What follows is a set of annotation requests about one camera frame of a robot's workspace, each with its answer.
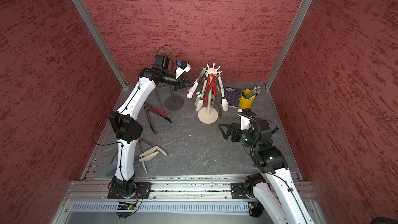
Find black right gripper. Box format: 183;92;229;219
218;122;260;149

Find pink handled tweezers tongs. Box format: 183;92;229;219
187;67;206;99

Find small red silicone tongs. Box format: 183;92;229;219
203;74;218;104

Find red looped long steel tongs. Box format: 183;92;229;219
206;89;221;117

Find scalloped steel serving tongs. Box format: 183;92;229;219
195;78;207;112

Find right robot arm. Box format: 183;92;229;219
218;108;313;224

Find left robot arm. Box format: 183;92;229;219
108;55;191;199

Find dark grey utensil rack stand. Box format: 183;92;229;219
165;85;184;111

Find cream utensil rack stand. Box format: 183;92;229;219
196;64;220;124

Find yellow metal pencil bucket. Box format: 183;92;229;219
238;89;256;109

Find purple book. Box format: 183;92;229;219
224;87;242;108

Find bundle of pencils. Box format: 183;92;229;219
245;86;261;100

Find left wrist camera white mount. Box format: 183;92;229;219
175;61;191;79

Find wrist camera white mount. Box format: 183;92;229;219
238;108;251;131
175;61;191;79

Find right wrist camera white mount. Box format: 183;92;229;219
238;108;251;131

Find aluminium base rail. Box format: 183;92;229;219
51;174;318;224

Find aluminium corner post left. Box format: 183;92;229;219
72;0;127;90

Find aluminium corner post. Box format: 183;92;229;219
265;0;313;91
72;0;127;90

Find aluminium corner post right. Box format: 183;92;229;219
265;0;313;91

